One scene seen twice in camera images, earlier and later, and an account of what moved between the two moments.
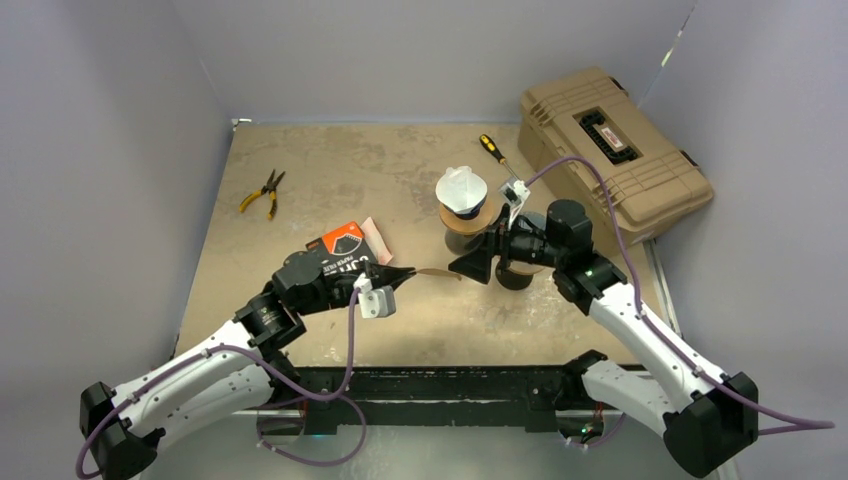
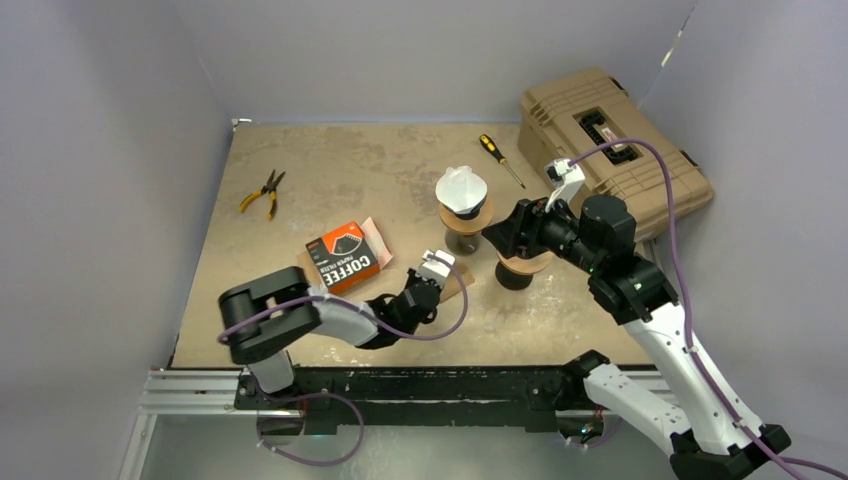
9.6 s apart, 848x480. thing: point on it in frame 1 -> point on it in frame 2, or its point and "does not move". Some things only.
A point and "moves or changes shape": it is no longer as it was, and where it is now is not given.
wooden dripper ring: (471, 225) does not move
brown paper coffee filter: (439, 271) -> (452, 285)
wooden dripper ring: (525, 267) does not move
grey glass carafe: (462, 244) does not move
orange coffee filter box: (342, 250) does not move
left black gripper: (382, 274) -> (412, 278)
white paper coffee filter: (461, 189) does not move
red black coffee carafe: (510, 279) moves or changes shape
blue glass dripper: (469, 215) does not move
